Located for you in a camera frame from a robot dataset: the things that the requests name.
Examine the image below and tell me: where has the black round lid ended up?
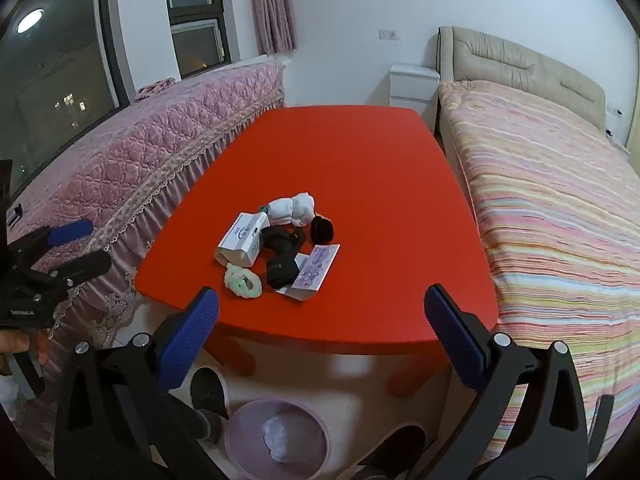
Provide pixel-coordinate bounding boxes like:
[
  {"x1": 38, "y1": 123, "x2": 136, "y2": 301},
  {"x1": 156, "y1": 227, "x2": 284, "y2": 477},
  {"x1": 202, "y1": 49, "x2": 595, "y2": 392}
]
[{"x1": 310, "y1": 215, "x2": 336, "y2": 246}]

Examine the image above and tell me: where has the white cardboard box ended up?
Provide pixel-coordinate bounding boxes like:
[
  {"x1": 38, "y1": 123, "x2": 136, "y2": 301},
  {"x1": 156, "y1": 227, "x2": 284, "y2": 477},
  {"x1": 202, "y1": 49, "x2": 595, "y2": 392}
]
[{"x1": 215, "y1": 212, "x2": 271, "y2": 267}]

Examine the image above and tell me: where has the black slipper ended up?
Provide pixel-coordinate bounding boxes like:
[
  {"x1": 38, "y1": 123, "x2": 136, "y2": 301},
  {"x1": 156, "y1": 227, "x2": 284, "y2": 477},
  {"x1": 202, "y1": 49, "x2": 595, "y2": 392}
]
[
  {"x1": 357, "y1": 425, "x2": 427, "y2": 480},
  {"x1": 190, "y1": 367, "x2": 231, "y2": 446}
]

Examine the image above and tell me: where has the large dark window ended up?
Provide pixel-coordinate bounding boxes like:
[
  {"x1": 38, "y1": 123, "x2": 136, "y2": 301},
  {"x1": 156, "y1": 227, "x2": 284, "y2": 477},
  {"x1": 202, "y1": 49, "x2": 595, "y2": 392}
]
[{"x1": 0, "y1": 0, "x2": 126, "y2": 201}]

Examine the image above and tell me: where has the person's left hand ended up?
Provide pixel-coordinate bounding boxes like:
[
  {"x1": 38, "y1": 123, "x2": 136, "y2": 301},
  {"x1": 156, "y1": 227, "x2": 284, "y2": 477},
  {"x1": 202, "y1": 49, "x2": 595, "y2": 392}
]
[{"x1": 0, "y1": 332, "x2": 31, "y2": 378}]

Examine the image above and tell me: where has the pink curtain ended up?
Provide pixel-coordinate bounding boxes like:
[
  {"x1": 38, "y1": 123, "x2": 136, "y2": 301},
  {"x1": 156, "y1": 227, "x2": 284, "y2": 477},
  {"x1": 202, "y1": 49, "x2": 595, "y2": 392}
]
[{"x1": 247, "y1": 0, "x2": 299, "y2": 55}]

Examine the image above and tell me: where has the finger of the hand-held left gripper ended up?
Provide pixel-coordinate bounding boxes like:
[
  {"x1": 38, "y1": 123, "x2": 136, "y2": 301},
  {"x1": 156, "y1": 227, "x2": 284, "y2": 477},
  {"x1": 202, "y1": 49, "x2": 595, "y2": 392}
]
[
  {"x1": 29, "y1": 249, "x2": 112, "y2": 294},
  {"x1": 9, "y1": 219, "x2": 94, "y2": 264}
]

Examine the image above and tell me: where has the pink round bin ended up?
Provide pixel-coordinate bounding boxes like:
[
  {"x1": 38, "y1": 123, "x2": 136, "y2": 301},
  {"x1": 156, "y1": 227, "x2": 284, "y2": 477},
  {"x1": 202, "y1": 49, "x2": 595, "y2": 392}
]
[{"x1": 223, "y1": 398, "x2": 331, "y2": 479}]

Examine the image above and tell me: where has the pink quilted cover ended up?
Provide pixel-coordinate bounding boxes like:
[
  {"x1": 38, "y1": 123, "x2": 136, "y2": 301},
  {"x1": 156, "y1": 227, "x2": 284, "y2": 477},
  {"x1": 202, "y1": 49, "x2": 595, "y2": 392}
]
[{"x1": 9, "y1": 61, "x2": 287, "y2": 361}]

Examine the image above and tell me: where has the pale green hair tie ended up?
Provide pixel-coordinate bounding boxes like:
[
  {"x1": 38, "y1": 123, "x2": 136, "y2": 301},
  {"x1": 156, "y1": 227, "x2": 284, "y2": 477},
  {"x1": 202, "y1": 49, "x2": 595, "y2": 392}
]
[{"x1": 223, "y1": 262, "x2": 263, "y2": 300}]

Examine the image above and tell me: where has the white nightstand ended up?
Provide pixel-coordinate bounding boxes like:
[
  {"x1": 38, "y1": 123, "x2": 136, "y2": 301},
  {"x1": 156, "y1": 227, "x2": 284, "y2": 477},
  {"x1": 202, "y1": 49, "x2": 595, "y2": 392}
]
[{"x1": 389, "y1": 63, "x2": 442, "y2": 136}]

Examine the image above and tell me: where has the small dark-framed window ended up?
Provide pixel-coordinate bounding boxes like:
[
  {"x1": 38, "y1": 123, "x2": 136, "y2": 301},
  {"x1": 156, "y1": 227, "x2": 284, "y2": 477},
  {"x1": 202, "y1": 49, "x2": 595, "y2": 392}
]
[{"x1": 162, "y1": 0, "x2": 234, "y2": 79}]

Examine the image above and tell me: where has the black sock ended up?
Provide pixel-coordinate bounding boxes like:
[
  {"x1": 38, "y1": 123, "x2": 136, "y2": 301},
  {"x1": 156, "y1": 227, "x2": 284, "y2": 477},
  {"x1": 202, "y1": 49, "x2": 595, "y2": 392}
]
[{"x1": 262, "y1": 226, "x2": 307, "y2": 291}]

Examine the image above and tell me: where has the beige padded headboard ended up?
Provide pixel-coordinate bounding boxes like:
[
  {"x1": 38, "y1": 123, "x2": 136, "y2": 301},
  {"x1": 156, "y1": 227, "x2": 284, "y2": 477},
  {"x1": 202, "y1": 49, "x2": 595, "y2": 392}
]
[{"x1": 438, "y1": 25, "x2": 606, "y2": 134}]

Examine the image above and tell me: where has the striped bed blanket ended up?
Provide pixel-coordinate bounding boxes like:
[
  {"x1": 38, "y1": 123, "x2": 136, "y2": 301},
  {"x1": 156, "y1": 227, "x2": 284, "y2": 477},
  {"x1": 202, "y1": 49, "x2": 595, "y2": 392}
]
[{"x1": 438, "y1": 80, "x2": 640, "y2": 467}]

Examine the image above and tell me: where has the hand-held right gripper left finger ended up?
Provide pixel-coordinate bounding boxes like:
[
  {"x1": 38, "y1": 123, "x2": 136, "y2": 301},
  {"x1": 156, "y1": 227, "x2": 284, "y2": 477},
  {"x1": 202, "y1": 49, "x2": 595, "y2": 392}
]
[{"x1": 54, "y1": 286, "x2": 226, "y2": 480}]

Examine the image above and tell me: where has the white paper slip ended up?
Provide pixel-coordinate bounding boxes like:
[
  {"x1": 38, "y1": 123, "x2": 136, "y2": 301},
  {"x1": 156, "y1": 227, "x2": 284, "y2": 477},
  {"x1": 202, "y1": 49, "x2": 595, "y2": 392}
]
[{"x1": 274, "y1": 253, "x2": 321, "y2": 303}]

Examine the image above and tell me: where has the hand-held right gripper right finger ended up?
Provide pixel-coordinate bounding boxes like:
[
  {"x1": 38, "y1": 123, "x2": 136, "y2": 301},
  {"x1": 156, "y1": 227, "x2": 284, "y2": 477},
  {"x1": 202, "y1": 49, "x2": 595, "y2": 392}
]
[{"x1": 424, "y1": 284, "x2": 616, "y2": 480}]

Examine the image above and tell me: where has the red table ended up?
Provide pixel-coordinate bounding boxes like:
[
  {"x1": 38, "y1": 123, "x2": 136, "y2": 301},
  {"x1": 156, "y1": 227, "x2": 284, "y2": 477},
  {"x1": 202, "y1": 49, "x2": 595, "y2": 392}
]
[{"x1": 135, "y1": 106, "x2": 499, "y2": 399}]

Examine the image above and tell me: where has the pink cushion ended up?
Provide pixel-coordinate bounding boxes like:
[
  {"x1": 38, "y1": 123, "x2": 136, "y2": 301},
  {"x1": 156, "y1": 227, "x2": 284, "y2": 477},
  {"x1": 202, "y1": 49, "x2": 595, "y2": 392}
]
[{"x1": 135, "y1": 78, "x2": 177, "y2": 101}]

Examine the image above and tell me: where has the white sock bundle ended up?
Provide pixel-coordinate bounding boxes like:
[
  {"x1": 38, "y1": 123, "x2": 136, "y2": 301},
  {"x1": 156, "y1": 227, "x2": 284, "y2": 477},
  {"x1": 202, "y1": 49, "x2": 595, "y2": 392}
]
[{"x1": 266, "y1": 191, "x2": 316, "y2": 229}]

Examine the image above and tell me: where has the crumpled clear plastic bag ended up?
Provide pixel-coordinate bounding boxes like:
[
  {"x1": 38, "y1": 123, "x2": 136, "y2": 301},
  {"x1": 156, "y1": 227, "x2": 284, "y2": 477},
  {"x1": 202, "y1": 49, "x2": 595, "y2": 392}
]
[{"x1": 260, "y1": 413, "x2": 302, "y2": 461}]

